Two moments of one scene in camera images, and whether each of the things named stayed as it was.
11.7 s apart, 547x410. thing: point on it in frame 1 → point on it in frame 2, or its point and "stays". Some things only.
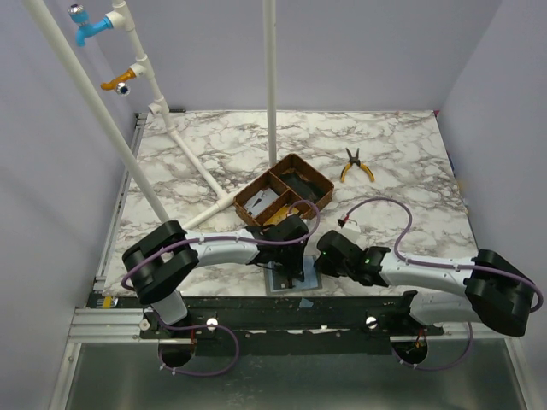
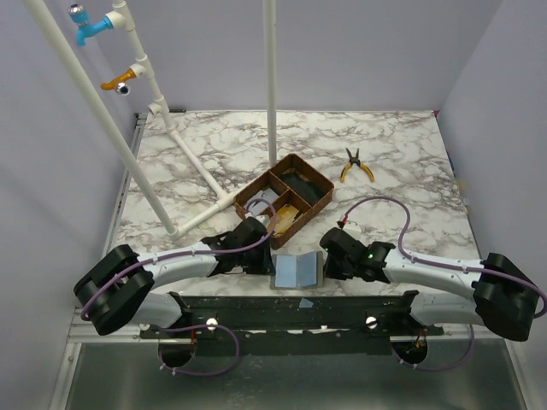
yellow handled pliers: x=355 y=160 stays
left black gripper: x=291 y=260 → x=260 y=260
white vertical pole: x=270 y=70 stays
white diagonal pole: x=61 y=46 stays
